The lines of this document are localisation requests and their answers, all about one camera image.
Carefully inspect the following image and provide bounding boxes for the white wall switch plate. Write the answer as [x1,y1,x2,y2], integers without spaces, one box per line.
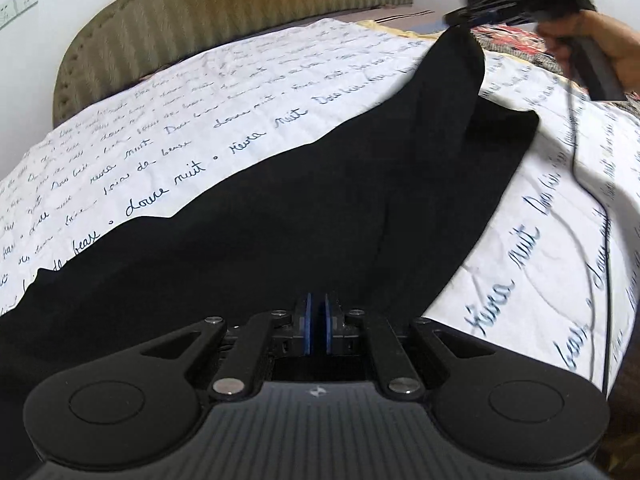
[0,0,39,30]

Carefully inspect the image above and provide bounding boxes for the olive striped headboard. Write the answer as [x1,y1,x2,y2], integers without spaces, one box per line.
[52,0,414,129]

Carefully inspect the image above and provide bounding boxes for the white script-print bedsheet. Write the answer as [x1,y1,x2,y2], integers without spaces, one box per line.
[0,17,640,402]

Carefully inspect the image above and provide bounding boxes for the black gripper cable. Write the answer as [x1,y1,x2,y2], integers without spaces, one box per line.
[565,72,619,402]

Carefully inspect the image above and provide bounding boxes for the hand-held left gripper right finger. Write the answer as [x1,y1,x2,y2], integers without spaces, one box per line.
[325,292,495,403]

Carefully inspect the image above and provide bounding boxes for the yellow blanket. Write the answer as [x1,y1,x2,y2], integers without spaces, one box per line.
[357,19,437,40]

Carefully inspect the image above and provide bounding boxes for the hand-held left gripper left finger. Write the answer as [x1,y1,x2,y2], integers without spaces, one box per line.
[136,292,314,403]

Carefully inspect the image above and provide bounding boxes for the black pants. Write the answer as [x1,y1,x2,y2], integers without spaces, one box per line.
[0,25,542,480]

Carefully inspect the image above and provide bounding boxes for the red patterned cloth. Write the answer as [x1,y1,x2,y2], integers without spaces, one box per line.
[472,25,572,77]

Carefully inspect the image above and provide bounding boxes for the person's right hand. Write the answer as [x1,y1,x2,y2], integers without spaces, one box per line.
[539,10,640,97]

